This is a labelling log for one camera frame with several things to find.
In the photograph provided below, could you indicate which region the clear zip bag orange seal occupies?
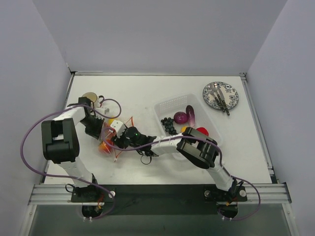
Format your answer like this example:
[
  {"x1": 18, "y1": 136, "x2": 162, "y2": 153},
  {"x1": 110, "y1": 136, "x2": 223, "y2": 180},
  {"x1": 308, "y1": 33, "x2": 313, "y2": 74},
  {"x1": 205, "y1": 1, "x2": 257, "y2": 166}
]
[{"x1": 98, "y1": 115, "x2": 135, "y2": 163}]

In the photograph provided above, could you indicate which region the fake yellow lemon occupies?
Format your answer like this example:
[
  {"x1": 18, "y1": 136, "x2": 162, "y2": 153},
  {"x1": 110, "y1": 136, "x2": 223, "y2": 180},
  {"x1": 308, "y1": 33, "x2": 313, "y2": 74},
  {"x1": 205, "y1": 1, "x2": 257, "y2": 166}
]
[{"x1": 106, "y1": 118, "x2": 114, "y2": 126}]

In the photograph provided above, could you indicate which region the fake dark grape bunch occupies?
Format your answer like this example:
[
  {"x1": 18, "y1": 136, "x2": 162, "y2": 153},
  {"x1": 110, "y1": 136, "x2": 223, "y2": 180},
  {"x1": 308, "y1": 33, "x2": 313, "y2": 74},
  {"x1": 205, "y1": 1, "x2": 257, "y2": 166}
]
[{"x1": 160, "y1": 117, "x2": 177, "y2": 135}]

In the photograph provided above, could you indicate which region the white plastic basket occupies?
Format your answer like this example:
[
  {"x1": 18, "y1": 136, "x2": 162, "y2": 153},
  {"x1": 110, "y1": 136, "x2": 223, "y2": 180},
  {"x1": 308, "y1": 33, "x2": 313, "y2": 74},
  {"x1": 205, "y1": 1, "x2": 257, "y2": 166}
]
[{"x1": 154, "y1": 92, "x2": 223, "y2": 160}]

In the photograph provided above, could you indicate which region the purple fake onion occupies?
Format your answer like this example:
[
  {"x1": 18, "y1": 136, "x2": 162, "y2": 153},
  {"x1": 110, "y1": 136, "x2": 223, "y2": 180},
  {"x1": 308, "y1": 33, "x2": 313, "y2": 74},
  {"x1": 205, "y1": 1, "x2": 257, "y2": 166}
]
[{"x1": 173, "y1": 112, "x2": 188, "y2": 124}]

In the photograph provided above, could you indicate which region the fake purple eggplant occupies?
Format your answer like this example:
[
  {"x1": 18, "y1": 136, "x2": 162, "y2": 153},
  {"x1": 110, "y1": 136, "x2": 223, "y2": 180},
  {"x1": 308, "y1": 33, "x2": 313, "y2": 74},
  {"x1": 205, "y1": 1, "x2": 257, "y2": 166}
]
[{"x1": 186, "y1": 105, "x2": 195, "y2": 127}]

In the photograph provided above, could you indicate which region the fake red apple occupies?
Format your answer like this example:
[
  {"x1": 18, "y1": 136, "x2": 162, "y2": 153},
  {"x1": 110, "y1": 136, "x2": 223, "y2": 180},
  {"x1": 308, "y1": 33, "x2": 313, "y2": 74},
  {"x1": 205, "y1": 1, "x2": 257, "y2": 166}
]
[{"x1": 196, "y1": 127, "x2": 209, "y2": 136}]

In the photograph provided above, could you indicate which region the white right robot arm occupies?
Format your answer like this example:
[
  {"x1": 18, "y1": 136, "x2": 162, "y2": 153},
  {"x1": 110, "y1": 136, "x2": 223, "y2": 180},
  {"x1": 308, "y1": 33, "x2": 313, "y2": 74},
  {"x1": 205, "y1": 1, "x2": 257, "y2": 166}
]
[{"x1": 109, "y1": 124, "x2": 237, "y2": 201}]

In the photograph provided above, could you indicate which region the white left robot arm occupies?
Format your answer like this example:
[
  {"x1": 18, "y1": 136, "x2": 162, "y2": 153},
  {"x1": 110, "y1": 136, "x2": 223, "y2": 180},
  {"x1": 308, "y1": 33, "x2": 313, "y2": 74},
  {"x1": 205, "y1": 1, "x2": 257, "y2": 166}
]
[{"x1": 41, "y1": 97, "x2": 104, "y2": 202}]

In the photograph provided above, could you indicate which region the fake orange persimmon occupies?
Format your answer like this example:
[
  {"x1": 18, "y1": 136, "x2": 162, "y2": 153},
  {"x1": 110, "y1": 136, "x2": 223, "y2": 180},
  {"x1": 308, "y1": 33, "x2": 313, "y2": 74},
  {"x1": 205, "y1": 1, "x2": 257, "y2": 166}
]
[{"x1": 98, "y1": 142, "x2": 112, "y2": 154}]

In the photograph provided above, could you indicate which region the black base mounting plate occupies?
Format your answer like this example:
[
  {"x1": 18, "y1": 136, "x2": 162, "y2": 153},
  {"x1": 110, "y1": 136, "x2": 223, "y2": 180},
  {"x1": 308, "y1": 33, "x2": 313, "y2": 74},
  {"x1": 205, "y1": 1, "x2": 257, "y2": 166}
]
[{"x1": 70, "y1": 184, "x2": 248, "y2": 218}]

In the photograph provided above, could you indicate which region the blue floral plate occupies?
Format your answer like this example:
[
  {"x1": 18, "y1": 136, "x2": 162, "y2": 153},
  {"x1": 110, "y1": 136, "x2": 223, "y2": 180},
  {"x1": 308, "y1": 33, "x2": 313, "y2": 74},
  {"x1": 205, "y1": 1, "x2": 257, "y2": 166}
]
[{"x1": 202, "y1": 82, "x2": 239, "y2": 111}]

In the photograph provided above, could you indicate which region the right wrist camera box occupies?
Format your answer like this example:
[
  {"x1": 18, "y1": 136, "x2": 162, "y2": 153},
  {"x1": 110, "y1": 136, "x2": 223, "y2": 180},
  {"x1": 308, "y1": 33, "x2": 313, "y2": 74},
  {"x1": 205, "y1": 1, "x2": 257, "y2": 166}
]
[{"x1": 110, "y1": 119, "x2": 127, "y2": 138}]

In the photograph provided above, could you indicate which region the cream mug black handle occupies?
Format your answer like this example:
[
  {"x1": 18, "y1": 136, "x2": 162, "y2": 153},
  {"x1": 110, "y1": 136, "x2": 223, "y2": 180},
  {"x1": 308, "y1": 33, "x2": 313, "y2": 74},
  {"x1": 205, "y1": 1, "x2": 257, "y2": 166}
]
[{"x1": 81, "y1": 92, "x2": 105, "y2": 108}]

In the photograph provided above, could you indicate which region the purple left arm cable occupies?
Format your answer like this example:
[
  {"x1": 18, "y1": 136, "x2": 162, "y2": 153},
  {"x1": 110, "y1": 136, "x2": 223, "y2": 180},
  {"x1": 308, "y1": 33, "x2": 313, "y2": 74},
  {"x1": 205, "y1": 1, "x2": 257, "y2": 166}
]
[{"x1": 20, "y1": 98, "x2": 122, "y2": 219}]

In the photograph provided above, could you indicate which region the metal fork dark handle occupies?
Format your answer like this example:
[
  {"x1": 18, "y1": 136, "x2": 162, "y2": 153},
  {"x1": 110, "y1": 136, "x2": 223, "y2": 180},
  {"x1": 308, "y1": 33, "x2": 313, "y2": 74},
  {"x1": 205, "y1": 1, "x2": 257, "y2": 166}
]
[{"x1": 211, "y1": 82, "x2": 230, "y2": 116}]

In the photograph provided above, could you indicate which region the metal spoon dark handle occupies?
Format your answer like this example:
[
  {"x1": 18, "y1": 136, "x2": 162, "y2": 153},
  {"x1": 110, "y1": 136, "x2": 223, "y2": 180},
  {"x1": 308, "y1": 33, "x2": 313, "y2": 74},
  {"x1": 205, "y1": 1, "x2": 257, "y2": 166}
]
[{"x1": 213, "y1": 82, "x2": 227, "y2": 112}]

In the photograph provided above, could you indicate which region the aluminium front rail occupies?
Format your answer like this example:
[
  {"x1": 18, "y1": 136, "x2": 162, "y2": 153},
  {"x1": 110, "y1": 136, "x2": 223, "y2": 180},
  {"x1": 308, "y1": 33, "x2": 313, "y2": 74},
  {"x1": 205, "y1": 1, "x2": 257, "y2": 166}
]
[{"x1": 29, "y1": 183, "x2": 292, "y2": 206}]

